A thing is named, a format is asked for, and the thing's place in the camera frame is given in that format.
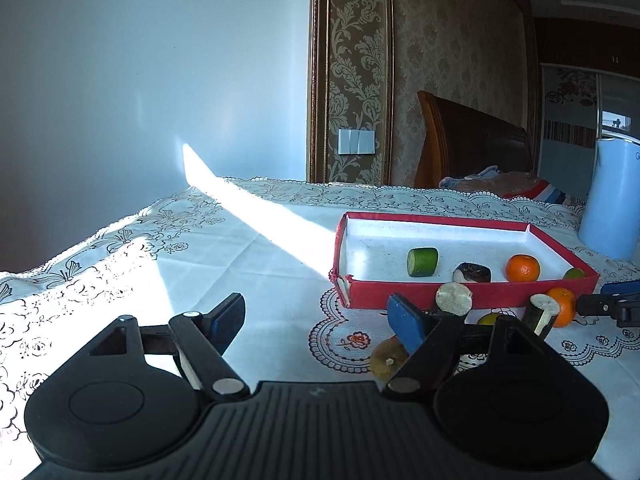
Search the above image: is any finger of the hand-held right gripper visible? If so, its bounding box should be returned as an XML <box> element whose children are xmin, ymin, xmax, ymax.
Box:
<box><xmin>600</xmin><ymin>280</ymin><xmax>640</xmax><ymax>297</ymax></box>
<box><xmin>575</xmin><ymin>292</ymin><xmax>640</xmax><ymax>328</ymax></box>

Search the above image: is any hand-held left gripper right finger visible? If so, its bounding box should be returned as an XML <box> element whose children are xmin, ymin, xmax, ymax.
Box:
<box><xmin>385</xmin><ymin>294</ymin><xmax>583</xmax><ymax>401</ymax></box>

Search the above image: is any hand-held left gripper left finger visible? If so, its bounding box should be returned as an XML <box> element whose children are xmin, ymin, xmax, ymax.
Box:
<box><xmin>87</xmin><ymin>292</ymin><xmax>251</xmax><ymax>402</ymax></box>

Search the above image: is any orange mandarin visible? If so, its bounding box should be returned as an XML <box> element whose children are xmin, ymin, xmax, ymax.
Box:
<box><xmin>545</xmin><ymin>286</ymin><xmax>577</xmax><ymax>328</ymax></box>
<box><xmin>505</xmin><ymin>254</ymin><xmax>542</xmax><ymax>284</ymax></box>

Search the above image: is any brown kiwi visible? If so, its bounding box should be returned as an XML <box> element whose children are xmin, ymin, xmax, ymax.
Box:
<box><xmin>370</xmin><ymin>335</ymin><xmax>411</xmax><ymax>381</ymax></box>

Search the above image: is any dark chunk with pale cut face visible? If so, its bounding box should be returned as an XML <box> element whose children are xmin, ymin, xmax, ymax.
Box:
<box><xmin>521</xmin><ymin>294</ymin><xmax>561</xmax><ymax>341</ymax></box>
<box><xmin>434</xmin><ymin>281</ymin><xmax>474</xmax><ymax>318</ymax></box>

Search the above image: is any green cucumber chunk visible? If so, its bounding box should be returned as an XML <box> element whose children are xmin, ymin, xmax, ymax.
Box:
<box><xmin>406</xmin><ymin>247</ymin><xmax>439</xmax><ymax>279</ymax></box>

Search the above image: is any yellow-green round fruit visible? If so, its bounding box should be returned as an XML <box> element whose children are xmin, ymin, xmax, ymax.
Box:
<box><xmin>476</xmin><ymin>312</ymin><xmax>516</xmax><ymax>328</ymax></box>

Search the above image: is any dark brown chunk white face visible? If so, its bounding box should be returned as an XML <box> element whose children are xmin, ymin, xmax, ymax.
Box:
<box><xmin>452</xmin><ymin>262</ymin><xmax>492</xmax><ymax>283</ymax></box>

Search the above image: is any red cardboard tray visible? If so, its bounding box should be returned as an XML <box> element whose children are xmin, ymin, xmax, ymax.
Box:
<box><xmin>328</xmin><ymin>211</ymin><xmax>601</xmax><ymax>310</ymax></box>

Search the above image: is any white lace tablecloth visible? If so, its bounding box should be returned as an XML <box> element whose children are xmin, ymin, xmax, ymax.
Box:
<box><xmin>0</xmin><ymin>176</ymin><xmax>640</xmax><ymax>480</ymax></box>

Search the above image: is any light blue kettle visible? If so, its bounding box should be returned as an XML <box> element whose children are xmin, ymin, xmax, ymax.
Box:
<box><xmin>577</xmin><ymin>136</ymin><xmax>640</xmax><ymax>262</ymax></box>

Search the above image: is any striped pillow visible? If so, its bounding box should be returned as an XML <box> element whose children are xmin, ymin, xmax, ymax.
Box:
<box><xmin>439</xmin><ymin>170</ymin><xmax>568</xmax><ymax>206</ymax></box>

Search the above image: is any patterned wardrobe sliding door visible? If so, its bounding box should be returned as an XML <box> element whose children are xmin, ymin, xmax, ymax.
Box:
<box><xmin>537</xmin><ymin>62</ymin><xmax>640</xmax><ymax>201</ymax></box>

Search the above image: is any wooden headboard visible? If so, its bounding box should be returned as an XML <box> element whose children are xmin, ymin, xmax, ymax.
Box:
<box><xmin>414</xmin><ymin>90</ymin><xmax>535</xmax><ymax>188</ymax></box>

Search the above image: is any white wall switch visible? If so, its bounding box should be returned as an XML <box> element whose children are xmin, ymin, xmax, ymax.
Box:
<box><xmin>337</xmin><ymin>128</ymin><xmax>377</xmax><ymax>155</ymax></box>

